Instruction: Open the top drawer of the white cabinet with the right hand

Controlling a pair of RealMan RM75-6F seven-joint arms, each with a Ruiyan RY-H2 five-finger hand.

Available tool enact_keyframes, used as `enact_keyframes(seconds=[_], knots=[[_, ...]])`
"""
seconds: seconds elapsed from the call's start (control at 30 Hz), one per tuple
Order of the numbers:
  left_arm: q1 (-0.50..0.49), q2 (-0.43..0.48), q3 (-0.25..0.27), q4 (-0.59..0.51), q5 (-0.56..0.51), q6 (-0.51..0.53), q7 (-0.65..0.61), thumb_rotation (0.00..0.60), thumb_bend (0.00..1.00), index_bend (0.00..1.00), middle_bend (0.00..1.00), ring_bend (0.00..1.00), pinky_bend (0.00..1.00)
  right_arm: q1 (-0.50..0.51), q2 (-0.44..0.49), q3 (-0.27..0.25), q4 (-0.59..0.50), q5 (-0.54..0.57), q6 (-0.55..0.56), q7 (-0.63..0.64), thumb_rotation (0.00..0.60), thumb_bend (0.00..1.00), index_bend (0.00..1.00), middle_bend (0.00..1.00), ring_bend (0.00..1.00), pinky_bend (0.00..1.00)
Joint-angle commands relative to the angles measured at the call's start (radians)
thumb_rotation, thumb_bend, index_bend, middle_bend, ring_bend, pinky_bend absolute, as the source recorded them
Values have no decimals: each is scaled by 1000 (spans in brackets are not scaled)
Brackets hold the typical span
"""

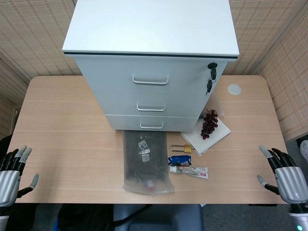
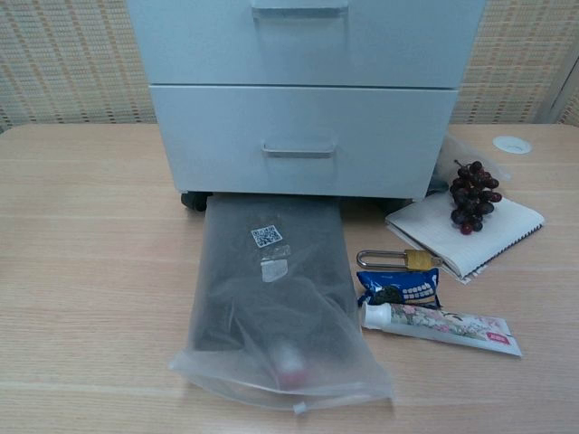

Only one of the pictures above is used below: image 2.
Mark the white drawer cabinet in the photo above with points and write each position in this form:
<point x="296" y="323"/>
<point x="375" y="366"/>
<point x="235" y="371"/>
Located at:
<point x="226" y="190"/>

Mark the frosted bag with black contents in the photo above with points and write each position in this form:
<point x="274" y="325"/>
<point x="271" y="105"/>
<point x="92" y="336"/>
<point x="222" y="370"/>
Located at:
<point x="271" y="294"/>

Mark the black caster wheel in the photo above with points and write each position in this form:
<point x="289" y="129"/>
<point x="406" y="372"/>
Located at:
<point x="194" y="202"/>

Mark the brass long-shackle padlock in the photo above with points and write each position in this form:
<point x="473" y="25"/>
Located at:
<point x="418" y="261"/>

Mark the blue snack packet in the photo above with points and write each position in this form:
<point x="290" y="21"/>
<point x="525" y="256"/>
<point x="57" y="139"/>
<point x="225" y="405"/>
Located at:
<point x="407" y="289"/>

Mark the floral print cream tube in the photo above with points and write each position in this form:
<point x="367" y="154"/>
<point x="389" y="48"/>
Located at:
<point x="434" y="323"/>

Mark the bunch of dark grapes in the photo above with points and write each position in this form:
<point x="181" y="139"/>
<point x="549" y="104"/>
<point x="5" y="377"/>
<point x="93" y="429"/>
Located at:
<point x="472" y="199"/>

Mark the white small box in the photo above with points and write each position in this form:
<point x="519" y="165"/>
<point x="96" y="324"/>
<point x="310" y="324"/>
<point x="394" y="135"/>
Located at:
<point x="497" y="235"/>

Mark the round grey table grommet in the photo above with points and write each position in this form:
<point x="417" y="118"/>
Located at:
<point x="511" y="144"/>

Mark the woven bamboo partition screen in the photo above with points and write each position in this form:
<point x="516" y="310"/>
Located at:
<point x="68" y="59"/>
<point x="511" y="59"/>

